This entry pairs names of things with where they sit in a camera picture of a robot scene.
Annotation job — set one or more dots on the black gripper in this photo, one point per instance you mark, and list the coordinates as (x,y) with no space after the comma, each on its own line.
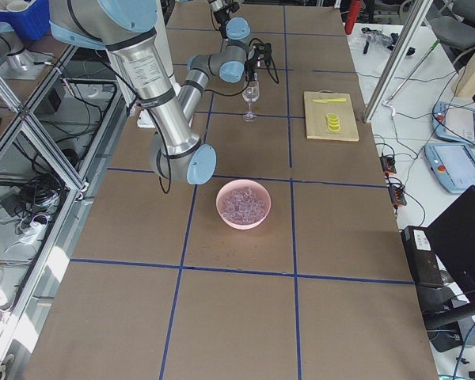
(251,64)

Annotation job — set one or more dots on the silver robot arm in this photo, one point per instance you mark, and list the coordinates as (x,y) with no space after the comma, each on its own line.
(220,14)
(126,30)

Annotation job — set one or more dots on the clear wine glass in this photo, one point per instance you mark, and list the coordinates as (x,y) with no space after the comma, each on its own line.
(251,95)

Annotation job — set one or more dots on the pile of ice cubes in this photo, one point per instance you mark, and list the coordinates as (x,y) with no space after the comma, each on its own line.
(243,206)

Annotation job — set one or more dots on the yellow plastic knife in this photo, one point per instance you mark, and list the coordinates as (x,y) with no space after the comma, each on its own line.
(329,100)

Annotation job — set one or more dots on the bamboo cutting board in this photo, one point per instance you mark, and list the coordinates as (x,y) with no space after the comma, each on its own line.
(316,121)

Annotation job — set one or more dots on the red cylinder bottle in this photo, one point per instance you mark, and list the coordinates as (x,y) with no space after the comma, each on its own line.
(352,15)

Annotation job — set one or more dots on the pink bowl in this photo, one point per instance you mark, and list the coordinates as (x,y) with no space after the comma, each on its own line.
(258,188)

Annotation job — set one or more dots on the far teach pendant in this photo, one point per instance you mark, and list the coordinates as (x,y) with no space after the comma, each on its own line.
(454,123)

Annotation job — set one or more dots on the teach pendant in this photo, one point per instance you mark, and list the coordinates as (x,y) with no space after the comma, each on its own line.
(453,165)
(454,123)

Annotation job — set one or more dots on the near teach pendant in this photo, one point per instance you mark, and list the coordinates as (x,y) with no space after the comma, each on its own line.
(453,165)

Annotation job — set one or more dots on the black monitor on stand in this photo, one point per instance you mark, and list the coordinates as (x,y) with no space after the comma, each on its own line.
(441,259)

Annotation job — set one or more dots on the aluminium frame post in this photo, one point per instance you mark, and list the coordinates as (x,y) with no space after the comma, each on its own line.
(414,21)

